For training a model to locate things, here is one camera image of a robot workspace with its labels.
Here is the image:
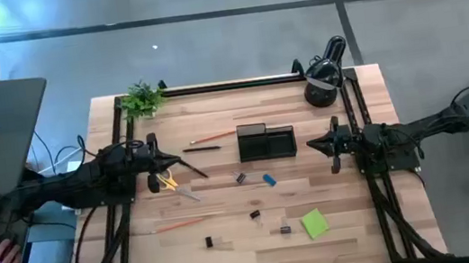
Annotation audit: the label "black pen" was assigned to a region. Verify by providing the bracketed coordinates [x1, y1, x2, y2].
[182, 143, 222, 155]
[177, 154, 210, 182]

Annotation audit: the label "black binder clip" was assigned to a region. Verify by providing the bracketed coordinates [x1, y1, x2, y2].
[230, 169, 248, 186]
[277, 215, 293, 236]
[204, 234, 224, 250]
[248, 209, 265, 229]

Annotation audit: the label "dark grey side desk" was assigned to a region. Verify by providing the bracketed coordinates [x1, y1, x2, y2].
[0, 70, 62, 198]

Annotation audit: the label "black desk lamp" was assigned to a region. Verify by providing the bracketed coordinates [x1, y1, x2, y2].
[296, 33, 356, 111]

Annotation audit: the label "green potted plant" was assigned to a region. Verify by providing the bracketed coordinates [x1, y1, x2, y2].
[117, 77, 170, 122]

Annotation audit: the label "green sticky note pad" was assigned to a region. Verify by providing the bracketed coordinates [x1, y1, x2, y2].
[299, 205, 332, 242]

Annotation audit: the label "black mesh desk organizer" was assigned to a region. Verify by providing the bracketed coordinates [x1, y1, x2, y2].
[235, 117, 300, 164]

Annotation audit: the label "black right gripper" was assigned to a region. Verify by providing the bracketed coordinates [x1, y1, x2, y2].
[303, 113, 361, 178]

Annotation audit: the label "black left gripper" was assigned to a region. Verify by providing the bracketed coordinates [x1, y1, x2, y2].
[140, 128, 186, 195]

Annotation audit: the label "orange pencil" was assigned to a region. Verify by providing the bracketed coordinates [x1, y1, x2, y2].
[188, 129, 239, 147]
[146, 216, 206, 236]

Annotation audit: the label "blue eraser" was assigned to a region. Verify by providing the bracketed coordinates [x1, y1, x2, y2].
[261, 172, 278, 188]

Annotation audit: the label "yellow handled scissors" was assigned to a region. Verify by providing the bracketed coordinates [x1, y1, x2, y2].
[155, 165, 203, 207]

